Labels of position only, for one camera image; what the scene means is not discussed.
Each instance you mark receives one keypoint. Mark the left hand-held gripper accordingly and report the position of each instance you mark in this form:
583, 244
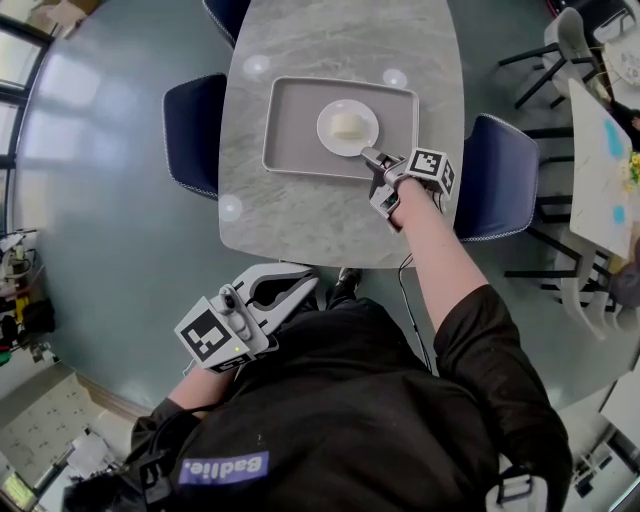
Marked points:
207, 335

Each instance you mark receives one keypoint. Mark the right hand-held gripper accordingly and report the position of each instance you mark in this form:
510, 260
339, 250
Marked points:
427, 165

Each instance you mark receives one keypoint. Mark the pale food block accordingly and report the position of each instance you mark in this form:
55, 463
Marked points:
349, 126

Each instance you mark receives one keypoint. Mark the white round plate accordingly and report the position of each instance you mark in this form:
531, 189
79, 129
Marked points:
327, 140

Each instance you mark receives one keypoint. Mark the person's left forearm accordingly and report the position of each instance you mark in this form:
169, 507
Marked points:
200, 390

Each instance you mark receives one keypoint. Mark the person's right forearm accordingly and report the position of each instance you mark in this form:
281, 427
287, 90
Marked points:
440, 260

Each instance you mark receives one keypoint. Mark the grey marble dining table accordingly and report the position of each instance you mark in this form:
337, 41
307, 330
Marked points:
310, 220

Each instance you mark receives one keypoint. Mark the person's right shoe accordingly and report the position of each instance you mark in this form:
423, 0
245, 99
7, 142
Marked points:
349, 279

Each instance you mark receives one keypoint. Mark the grey rectangular tray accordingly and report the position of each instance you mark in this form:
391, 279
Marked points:
290, 130

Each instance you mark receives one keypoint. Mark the dark blue chair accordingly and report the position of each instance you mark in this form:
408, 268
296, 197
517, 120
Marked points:
225, 17
195, 135
500, 180

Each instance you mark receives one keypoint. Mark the person's black shirt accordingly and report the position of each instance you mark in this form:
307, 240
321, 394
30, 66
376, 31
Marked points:
350, 400

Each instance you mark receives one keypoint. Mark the white marble table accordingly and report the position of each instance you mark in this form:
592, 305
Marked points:
595, 190

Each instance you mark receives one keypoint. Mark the white chair with black legs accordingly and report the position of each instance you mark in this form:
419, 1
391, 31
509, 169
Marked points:
570, 35
585, 305

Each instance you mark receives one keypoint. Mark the large blue coaster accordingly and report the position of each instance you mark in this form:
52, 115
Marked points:
613, 137

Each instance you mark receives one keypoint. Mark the small blue coaster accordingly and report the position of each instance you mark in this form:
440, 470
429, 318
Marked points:
619, 214

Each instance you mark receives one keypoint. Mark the white paper sheets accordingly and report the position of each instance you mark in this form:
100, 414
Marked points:
90, 452

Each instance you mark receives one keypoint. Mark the cluttered equipment rack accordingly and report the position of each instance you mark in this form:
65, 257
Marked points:
22, 310

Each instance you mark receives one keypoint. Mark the white patterned round side table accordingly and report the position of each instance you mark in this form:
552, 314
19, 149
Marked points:
625, 62

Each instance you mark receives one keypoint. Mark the white speckled counter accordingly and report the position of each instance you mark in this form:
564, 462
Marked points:
45, 420

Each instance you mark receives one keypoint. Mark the black framed window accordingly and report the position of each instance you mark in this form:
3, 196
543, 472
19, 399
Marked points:
12, 125

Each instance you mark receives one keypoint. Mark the pale open cardboard box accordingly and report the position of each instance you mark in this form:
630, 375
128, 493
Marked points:
55, 17

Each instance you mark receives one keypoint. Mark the white storage rack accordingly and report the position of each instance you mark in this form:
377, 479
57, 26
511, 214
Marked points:
605, 470

